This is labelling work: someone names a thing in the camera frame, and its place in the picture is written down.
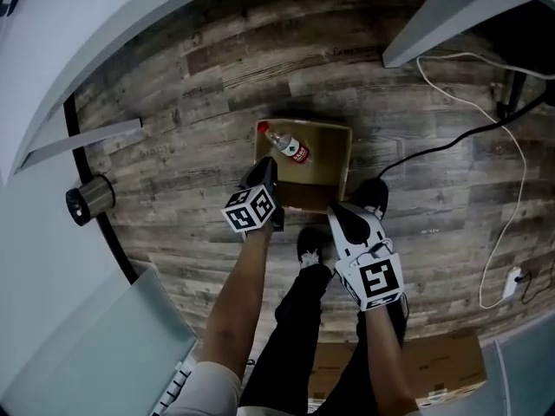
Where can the frosted glass panel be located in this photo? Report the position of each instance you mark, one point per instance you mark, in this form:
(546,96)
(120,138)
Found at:
(108,353)
(524,371)

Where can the flat brown cardboard cartons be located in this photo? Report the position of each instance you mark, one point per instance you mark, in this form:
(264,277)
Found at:
(446,362)

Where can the white office table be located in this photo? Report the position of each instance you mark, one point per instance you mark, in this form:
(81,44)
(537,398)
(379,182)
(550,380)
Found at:
(43,37)

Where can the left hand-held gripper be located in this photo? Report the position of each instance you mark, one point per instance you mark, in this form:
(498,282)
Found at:
(251,208)

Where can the person's left forearm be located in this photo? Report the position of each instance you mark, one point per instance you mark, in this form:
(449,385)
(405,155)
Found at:
(238,301)

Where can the person's right forearm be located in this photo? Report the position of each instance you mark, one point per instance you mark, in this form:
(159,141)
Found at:
(390,353)

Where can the white power strip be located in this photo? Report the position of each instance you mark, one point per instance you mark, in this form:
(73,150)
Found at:
(511,284)

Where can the person's black trousers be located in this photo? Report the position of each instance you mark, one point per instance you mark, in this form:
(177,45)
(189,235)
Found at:
(299,327)

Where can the clear bottle with red cap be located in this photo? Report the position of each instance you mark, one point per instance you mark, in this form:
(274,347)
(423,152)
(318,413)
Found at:
(290,147)

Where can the person's right black shoe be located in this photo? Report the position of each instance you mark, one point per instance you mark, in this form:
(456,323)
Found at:
(368,193)

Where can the brown cardboard box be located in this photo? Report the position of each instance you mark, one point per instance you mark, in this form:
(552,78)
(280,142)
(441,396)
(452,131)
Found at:
(325,167)

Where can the person's white shirt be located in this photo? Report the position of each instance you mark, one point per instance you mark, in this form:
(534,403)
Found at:
(208,388)

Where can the metal trash can black liner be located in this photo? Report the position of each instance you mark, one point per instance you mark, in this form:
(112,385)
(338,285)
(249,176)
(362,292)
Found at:
(93,195)

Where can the person's black shoe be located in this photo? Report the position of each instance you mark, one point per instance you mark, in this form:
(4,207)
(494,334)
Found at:
(368,193)
(310,243)

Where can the person's left black shoe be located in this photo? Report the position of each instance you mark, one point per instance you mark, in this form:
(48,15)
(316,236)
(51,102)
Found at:
(310,243)

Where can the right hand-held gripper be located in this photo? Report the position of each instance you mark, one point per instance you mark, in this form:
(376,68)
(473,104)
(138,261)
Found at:
(377,280)

